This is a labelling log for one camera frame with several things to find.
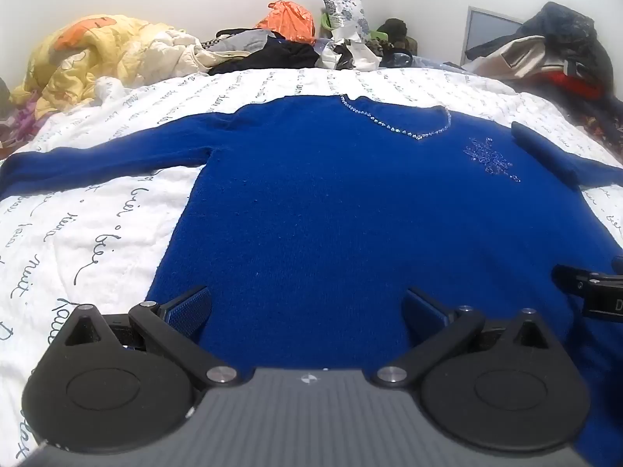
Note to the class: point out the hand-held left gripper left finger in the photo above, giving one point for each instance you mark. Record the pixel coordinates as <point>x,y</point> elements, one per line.
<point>189,309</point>

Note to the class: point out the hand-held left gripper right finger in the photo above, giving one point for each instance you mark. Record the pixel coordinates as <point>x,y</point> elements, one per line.
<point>422,310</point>

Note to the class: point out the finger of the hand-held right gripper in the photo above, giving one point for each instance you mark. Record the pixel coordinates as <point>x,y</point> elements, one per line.
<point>572,279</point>

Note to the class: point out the blue knit sweater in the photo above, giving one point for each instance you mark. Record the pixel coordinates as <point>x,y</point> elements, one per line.
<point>331,214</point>

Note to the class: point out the dark clothes heap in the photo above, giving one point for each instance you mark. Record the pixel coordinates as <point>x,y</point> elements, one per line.
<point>267,53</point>

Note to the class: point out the white script-printed blanket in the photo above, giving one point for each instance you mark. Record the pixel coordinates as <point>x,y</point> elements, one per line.
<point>73,233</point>

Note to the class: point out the pile of dark jackets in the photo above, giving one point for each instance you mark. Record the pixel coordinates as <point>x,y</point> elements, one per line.
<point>559,51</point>

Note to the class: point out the purple floral cloth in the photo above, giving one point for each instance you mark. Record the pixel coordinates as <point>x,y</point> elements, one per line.
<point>17,124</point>

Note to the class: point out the grey framed panel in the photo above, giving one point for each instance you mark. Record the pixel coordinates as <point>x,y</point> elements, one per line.
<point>489,29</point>

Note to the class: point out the white plastic bags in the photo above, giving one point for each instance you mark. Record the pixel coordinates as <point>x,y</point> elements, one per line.
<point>348,56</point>

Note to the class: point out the yellow quilt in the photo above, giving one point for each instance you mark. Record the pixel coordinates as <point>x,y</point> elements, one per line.
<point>92,53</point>

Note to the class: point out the dark olive bag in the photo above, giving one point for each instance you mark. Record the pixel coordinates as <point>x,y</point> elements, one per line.
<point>396,34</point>

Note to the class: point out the orange plastic bag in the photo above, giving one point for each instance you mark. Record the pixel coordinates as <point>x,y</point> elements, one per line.
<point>288,22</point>

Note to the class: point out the blue floral pillow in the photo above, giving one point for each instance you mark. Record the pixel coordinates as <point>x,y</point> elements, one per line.
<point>346,15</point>

